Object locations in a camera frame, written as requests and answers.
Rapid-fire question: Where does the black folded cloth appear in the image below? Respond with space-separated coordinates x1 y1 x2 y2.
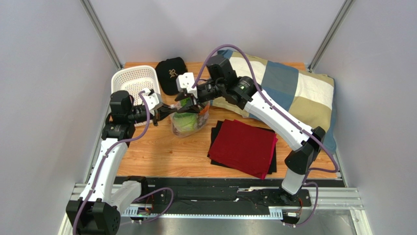
209 121 277 174

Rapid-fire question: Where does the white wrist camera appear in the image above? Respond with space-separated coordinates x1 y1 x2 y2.
176 72 197 97
141 88 163 115

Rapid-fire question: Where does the white plastic basket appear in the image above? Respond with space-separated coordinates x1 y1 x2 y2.
110 65 161 126

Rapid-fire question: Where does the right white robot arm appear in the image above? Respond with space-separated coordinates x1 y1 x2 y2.
176 54 326 196

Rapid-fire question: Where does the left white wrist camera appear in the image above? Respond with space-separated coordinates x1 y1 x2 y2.
141 88 163 115

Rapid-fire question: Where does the left corner aluminium post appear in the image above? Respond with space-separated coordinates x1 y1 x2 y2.
80 0 123 70

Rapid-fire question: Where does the right corner aluminium post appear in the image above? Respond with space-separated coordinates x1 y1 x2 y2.
307 0 356 72

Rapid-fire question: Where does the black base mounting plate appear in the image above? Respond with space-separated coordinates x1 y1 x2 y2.
117 177 312 216

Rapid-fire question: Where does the black baseball cap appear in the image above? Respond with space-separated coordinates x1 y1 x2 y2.
155 57 188 95

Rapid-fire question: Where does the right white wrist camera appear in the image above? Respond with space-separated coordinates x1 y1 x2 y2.
176 72 197 97

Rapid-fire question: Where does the green toy cabbage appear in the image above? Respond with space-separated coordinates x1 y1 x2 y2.
172 113 198 133

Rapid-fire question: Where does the checked blue beige pillow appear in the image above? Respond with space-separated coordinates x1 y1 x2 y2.
217 49 337 154

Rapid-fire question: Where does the corner aluminium post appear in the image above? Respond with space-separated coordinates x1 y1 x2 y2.
80 0 123 70
307 0 356 72

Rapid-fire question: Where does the aluminium frame rail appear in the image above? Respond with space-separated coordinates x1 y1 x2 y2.
76 177 372 235

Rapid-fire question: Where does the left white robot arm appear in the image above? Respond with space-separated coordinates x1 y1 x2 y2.
66 89 178 235

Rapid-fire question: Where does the clear zip top bag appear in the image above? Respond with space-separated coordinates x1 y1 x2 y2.
169 101 210 138

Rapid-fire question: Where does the green toy bell pepper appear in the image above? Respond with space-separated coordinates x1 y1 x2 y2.
179 98 194 109

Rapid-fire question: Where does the red folded cloth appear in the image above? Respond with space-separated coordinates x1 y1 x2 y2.
208 120 278 180

